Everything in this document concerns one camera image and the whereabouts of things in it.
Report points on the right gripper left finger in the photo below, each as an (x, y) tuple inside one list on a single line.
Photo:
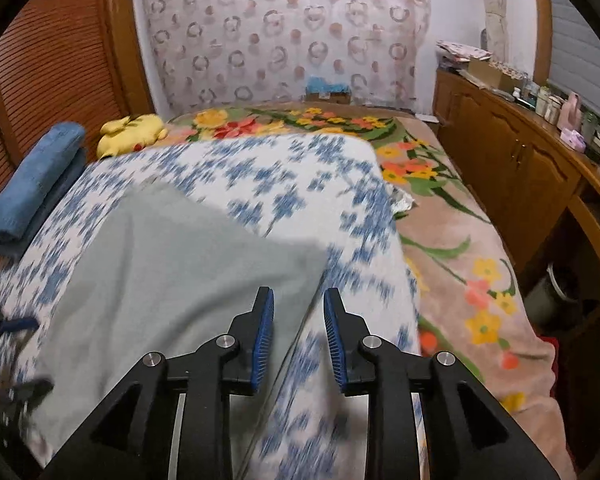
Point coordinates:
[(171, 417)]

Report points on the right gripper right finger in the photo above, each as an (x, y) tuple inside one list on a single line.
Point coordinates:
[(469, 434)]

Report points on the grey pants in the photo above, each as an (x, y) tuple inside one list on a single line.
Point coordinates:
[(166, 274)]

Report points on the folded blue jeans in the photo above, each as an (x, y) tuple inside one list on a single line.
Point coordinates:
[(42, 179)]

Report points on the brown wooden cabinet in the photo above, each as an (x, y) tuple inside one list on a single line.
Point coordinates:
[(542, 197)]

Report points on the blue floral white bedspread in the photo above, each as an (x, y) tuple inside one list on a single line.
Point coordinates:
[(325, 190)]

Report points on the yellow plush toy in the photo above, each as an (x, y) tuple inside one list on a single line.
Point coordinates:
[(129, 134)]

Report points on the pink bottle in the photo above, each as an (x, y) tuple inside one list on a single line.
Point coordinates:
[(570, 116)]

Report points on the brown louvered wardrobe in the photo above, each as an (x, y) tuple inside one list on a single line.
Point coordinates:
[(66, 61)]

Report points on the cardboard box on cabinet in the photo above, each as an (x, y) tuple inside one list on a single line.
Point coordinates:
[(496, 75)]

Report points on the blue item on box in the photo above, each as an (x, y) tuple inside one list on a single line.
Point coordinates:
[(320, 86)]

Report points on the grey window blind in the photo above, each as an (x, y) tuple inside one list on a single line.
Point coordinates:
[(575, 62)]

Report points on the pink circle patterned curtain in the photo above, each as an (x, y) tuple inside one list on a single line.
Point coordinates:
[(216, 52)]

